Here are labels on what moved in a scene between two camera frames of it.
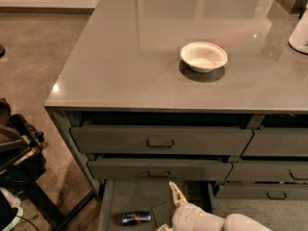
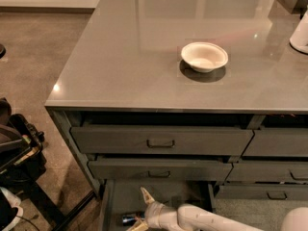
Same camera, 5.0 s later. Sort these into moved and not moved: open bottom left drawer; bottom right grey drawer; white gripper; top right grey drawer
Moved: white gripper
Not moved: top right grey drawer; open bottom left drawer; bottom right grey drawer
